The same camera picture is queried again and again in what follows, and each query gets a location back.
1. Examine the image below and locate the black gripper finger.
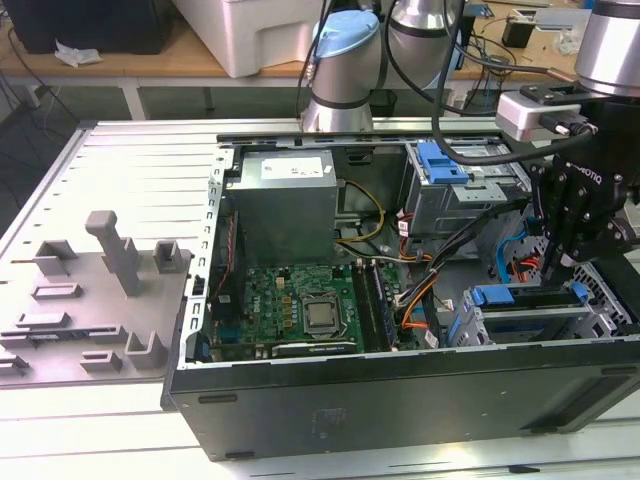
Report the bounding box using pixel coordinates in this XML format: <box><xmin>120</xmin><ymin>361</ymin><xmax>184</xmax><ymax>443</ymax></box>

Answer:
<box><xmin>554</xmin><ymin>219</ymin><xmax>640</xmax><ymax>292</ymax></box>
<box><xmin>528</xmin><ymin>160</ymin><xmax>564</xmax><ymax>292</ymax></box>

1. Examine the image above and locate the orange red yellow power wire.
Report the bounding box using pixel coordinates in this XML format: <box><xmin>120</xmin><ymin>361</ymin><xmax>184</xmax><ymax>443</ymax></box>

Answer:
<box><xmin>517</xmin><ymin>253</ymin><xmax>547</xmax><ymax>282</ymax></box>

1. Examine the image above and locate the blue data wire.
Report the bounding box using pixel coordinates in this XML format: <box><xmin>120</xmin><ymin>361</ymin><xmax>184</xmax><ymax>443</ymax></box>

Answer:
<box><xmin>498</xmin><ymin>219</ymin><xmax>539</xmax><ymax>282</ymax></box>

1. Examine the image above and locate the hard disk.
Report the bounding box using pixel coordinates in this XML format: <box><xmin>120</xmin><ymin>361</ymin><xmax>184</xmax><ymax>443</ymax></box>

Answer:
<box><xmin>447</xmin><ymin>282</ymin><xmax>587</xmax><ymax>347</ymax></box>

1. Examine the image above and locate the silver disk bay cage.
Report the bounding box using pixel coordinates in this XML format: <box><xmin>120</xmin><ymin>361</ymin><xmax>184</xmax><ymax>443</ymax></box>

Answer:
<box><xmin>439</xmin><ymin>281</ymin><xmax>626</xmax><ymax>347</ymax></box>

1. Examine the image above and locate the drive cage with blue latch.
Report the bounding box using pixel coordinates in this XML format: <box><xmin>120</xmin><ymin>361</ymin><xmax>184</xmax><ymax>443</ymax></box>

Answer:
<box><xmin>402</xmin><ymin>141</ymin><xmax>537</xmax><ymax>242</ymax></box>

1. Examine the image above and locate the small black cube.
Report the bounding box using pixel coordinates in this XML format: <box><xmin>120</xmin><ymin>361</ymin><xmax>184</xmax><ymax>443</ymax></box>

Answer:
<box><xmin>502</xmin><ymin>15</ymin><xmax>535</xmax><ymax>49</ymax></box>

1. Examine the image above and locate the blue RAM stick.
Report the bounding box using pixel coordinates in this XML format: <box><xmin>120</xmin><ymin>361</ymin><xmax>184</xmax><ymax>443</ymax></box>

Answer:
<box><xmin>372</xmin><ymin>262</ymin><xmax>399</xmax><ymax>346</ymax></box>

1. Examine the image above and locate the black open PC case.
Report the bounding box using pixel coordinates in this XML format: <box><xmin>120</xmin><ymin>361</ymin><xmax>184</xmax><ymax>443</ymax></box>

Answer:
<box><xmin>159</xmin><ymin>115</ymin><xmax>640</xmax><ymax>461</ymax></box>

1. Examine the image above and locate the silver CPU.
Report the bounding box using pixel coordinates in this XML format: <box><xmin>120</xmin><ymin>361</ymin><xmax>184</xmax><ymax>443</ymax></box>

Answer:
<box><xmin>305</xmin><ymin>302</ymin><xmax>337</xmax><ymax>327</ymax></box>

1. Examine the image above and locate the grey power supply unit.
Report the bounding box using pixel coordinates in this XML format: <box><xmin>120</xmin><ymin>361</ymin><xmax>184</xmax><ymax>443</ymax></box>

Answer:
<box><xmin>234</xmin><ymin>149</ymin><xmax>336</xmax><ymax>264</ymax></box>

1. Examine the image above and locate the CPU socket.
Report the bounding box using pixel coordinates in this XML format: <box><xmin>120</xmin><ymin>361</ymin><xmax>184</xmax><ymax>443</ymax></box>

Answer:
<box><xmin>298</xmin><ymin>294</ymin><xmax>346</xmax><ymax>339</ymax></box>

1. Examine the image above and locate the green motherboard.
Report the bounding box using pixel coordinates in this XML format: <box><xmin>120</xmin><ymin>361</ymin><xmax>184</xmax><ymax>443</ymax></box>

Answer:
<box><xmin>209</xmin><ymin>262</ymin><xmax>416</xmax><ymax>351</ymax></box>

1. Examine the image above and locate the black case fan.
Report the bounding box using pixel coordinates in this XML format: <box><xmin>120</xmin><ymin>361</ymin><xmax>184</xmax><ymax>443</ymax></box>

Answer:
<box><xmin>205</xmin><ymin>207</ymin><xmax>247</xmax><ymax>324</ymax></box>

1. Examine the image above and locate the white plastic box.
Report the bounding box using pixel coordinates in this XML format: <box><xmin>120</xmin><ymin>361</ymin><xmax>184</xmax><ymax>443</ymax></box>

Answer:
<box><xmin>172</xmin><ymin>0</ymin><xmax>331</xmax><ymax>79</ymax></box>

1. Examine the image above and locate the wooden desk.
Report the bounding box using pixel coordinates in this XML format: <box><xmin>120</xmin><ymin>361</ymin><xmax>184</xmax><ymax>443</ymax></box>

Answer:
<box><xmin>0</xmin><ymin>0</ymin><xmax>640</xmax><ymax>94</ymax></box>

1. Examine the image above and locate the grey parts rack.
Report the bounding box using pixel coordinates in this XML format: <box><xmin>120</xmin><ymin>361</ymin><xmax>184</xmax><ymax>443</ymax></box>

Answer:
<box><xmin>0</xmin><ymin>209</ymin><xmax>194</xmax><ymax>389</ymax></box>

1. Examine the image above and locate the crumpled white paper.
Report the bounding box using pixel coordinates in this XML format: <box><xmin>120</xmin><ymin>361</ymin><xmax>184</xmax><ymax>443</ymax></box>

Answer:
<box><xmin>53</xmin><ymin>40</ymin><xmax>104</xmax><ymax>69</ymax></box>

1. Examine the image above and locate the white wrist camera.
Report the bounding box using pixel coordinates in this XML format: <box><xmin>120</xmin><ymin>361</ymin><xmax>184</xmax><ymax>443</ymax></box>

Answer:
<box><xmin>495</xmin><ymin>91</ymin><xmax>544</xmax><ymax>143</ymax></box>

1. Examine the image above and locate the black cable bundle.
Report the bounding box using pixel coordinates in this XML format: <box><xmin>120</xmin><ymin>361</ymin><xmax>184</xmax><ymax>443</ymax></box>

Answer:
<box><xmin>394</xmin><ymin>197</ymin><xmax>531</xmax><ymax>346</ymax></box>

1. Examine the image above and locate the thick black camera cable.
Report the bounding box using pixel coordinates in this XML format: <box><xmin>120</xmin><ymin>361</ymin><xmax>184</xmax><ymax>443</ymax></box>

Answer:
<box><xmin>430</xmin><ymin>0</ymin><xmax>591</xmax><ymax>169</ymax></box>

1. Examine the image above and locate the yellow wire pair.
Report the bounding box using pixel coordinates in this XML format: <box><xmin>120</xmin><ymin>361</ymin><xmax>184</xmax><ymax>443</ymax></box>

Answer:
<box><xmin>333</xmin><ymin>180</ymin><xmax>385</xmax><ymax>245</ymax></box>

